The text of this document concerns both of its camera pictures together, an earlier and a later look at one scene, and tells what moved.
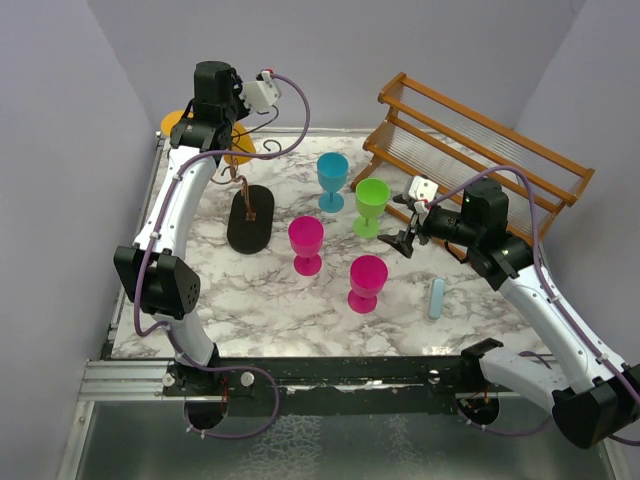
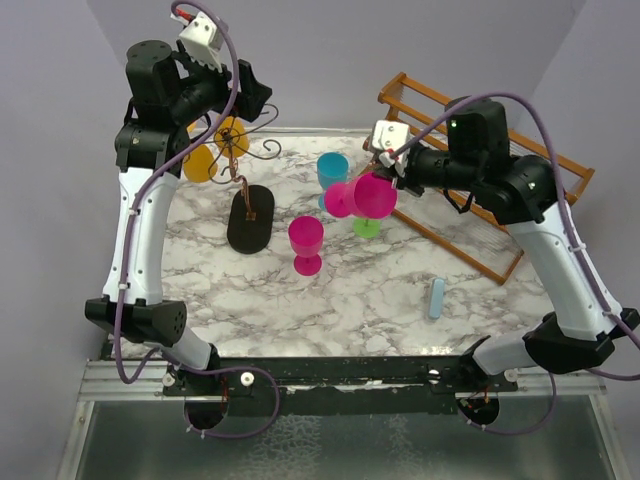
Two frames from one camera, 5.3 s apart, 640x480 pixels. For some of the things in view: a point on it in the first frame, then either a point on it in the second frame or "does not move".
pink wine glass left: x=306 y=235 does not move
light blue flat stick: x=436 y=298 does not move
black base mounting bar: x=343 y=385 does not move
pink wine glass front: x=368 y=276 -> x=368 y=196
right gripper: x=403 y=240 -> x=405 y=182
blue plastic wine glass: x=332 y=170 does not move
